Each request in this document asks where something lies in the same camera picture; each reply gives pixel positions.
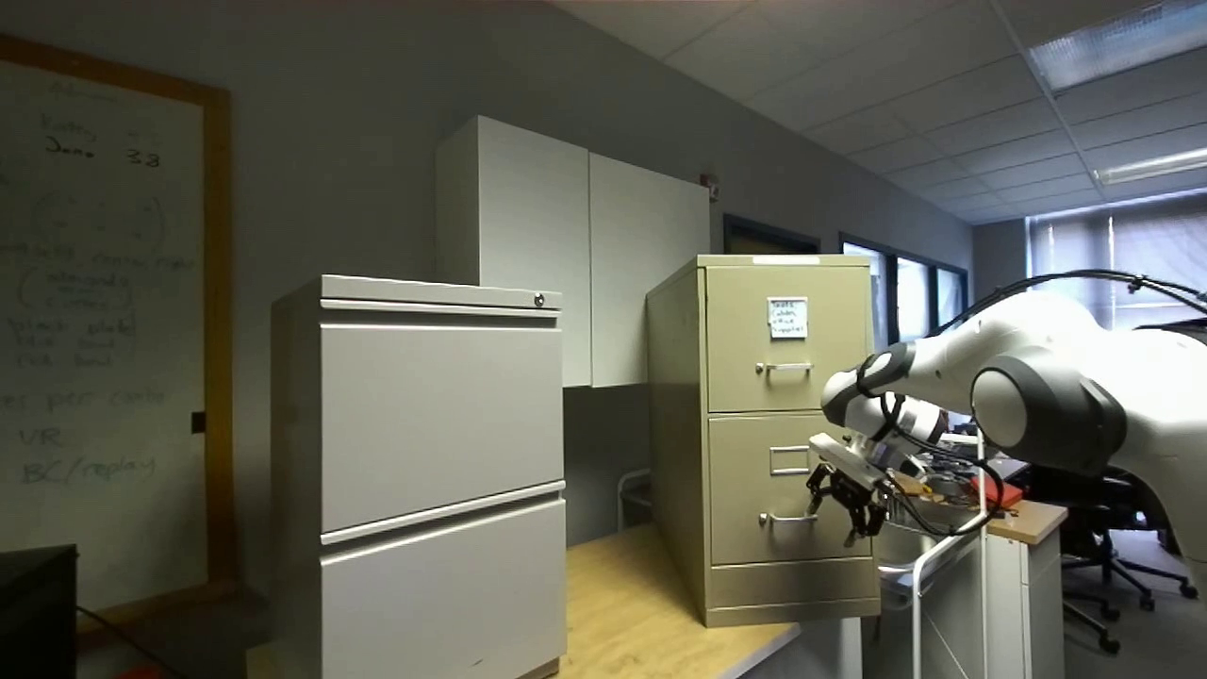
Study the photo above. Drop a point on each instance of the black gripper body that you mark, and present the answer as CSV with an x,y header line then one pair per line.
x,y
852,478

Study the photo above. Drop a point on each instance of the beige file drawer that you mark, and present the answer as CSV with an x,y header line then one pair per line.
x,y
741,327
741,483

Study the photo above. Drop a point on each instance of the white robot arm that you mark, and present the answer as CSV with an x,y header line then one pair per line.
x,y
1067,365

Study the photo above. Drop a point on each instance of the silver lower drawer label holder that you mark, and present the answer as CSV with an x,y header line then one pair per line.
x,y
795,461

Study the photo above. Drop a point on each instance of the beige metal file cabinet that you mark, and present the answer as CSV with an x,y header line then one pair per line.
x,y
678,439

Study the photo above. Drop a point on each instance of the white paper drawer label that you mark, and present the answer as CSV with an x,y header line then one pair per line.
x,y
788,317

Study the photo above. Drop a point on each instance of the silver cabinet lock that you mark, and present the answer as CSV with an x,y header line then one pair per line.
x,y
539,300

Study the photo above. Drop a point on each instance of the grey lateral file cabinet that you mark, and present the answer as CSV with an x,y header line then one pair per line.
x,y
426,429

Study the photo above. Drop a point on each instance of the grey stand wooden top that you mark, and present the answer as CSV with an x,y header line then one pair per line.
x,y
1022,591

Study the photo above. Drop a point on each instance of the black office chair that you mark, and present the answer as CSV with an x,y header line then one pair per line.
x,y
1106,503

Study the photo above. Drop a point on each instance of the large window with blinds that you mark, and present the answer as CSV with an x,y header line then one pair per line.
x,y
1133,247

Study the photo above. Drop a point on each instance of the narrow ceiling light panel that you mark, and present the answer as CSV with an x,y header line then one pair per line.
x,y
1150,166

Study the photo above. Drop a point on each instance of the large ceiling light panel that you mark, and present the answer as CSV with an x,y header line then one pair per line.
x,y
1118,42

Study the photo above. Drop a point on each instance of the wood framed whiteboard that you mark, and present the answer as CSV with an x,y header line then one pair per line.
x,y
98,314

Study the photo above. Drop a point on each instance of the black box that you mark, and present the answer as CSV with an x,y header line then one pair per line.
x,y
38,617

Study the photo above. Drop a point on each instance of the white metal tube frame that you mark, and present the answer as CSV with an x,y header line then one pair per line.
x,y
925,591

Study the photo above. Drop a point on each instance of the white wall cabinet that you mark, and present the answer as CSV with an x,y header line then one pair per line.
x,y
539,249

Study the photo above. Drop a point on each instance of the small black wall switch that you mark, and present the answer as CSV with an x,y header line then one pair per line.
x,y
199,423

